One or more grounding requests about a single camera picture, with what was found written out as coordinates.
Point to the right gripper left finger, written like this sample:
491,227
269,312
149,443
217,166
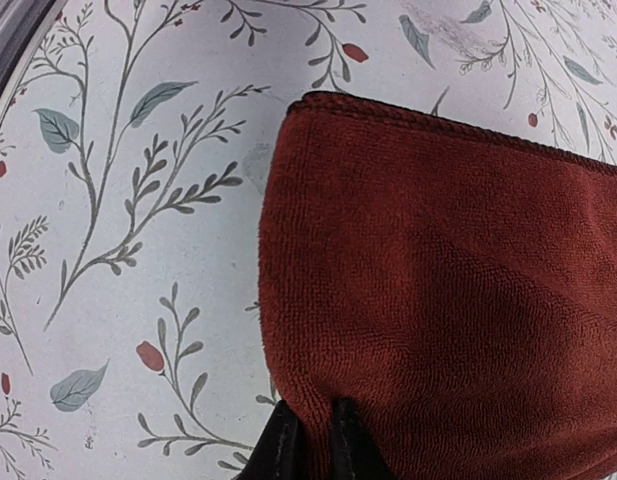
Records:
280,451

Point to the aluminium front rail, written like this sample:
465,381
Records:
20,20

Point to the brown towel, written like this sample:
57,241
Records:
460,285

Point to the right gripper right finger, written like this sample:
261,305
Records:
354,452

